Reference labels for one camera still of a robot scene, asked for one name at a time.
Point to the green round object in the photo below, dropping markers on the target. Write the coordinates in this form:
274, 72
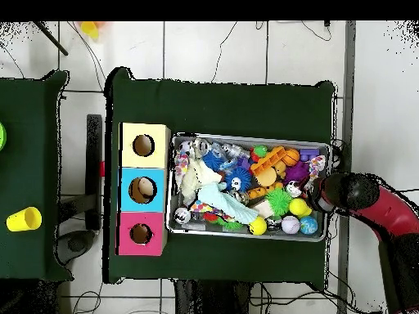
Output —
2, 135

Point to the cream white cloth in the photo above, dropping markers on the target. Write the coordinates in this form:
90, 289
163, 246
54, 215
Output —
198, 176

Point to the colourful polka-dot cloth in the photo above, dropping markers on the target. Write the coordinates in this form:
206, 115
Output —
181, 163
200, 206

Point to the dark green table cloth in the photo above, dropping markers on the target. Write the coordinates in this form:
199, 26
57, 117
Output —
26, 147
222, 104

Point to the orange basketball toy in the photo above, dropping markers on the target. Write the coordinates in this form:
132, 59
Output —
291, 157

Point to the orange plastic building block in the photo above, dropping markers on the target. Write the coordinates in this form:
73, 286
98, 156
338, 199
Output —
266, 160

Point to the yellow smiley ball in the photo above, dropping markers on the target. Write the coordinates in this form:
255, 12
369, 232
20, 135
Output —
257, 225

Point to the mint green cloth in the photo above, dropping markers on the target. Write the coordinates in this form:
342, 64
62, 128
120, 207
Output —
226, 202

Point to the black and white soccer ball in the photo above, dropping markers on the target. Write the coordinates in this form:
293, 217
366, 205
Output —
185, 146

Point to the white baseball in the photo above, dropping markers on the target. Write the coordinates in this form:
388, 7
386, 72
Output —
290, 225

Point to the black flat panel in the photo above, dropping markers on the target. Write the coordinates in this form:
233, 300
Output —
94, 170

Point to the black rod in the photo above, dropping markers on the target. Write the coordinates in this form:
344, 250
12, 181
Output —
52, 38

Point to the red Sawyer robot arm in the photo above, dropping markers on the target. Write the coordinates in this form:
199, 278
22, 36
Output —
386, 209

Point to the yellow plastic cup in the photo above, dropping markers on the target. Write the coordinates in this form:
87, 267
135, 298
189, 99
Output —
89, 30
23, 219

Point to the green tentacle puffer ball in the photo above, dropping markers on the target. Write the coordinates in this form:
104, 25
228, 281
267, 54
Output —
278, 201

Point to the shallow metal mesh bin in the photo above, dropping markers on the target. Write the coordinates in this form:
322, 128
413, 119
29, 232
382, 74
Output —
294, 142

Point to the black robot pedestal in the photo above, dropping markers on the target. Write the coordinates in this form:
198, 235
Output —
209, 299

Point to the blue globe ball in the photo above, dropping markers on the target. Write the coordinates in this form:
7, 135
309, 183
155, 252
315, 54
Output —
309, 225

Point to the wooden box with three holes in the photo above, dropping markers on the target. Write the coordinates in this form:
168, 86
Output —
129, 157

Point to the purple spiky ball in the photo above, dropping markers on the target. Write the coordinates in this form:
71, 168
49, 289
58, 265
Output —
296, 171

